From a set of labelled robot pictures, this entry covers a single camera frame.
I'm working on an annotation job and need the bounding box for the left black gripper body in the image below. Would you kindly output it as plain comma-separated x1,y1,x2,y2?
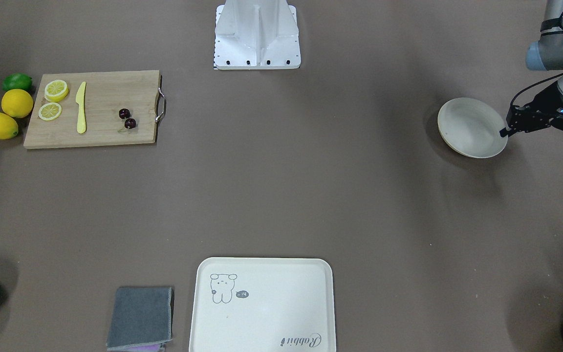
506,82,561,133

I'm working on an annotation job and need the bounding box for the cream rabbit tray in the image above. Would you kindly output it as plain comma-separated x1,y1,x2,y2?
189,258,337,352

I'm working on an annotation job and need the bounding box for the dark red cherry lower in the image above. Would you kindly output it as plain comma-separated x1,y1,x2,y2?
124,118,138,130

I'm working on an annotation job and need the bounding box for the dark red cherry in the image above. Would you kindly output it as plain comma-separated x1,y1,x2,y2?
124,118,138,130
118,109,131,120

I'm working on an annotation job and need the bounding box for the dark red cherry upper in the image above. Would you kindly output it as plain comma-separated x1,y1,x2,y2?
118,109,131,120

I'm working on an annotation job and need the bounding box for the beige round plate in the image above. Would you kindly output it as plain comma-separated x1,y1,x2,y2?
436,97,508,158

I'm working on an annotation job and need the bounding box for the wooden cutting board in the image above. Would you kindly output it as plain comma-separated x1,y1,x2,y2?
23,70,166,149

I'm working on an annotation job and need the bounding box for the grey folded cloth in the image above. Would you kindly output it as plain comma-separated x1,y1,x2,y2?
107,286,173,352

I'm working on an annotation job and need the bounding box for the yellow plastic knife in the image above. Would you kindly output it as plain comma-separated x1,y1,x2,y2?
75,82,87,134

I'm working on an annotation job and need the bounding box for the upper lemon slice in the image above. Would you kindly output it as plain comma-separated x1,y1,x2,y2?
44,80,70,103

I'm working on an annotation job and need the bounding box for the lemon slice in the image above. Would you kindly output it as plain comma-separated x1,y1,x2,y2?
38,102,63,122
44,80,70,103

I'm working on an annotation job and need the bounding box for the lower lemon slice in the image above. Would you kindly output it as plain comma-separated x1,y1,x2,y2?
38,102,63,122

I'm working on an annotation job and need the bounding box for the round yellow lemon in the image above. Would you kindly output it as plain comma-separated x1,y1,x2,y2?
0,89,34,118

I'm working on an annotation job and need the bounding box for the green lime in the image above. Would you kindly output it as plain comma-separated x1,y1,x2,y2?
2,73,33,91

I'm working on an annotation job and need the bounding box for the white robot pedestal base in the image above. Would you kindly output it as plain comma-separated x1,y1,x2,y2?
213,0,302,70

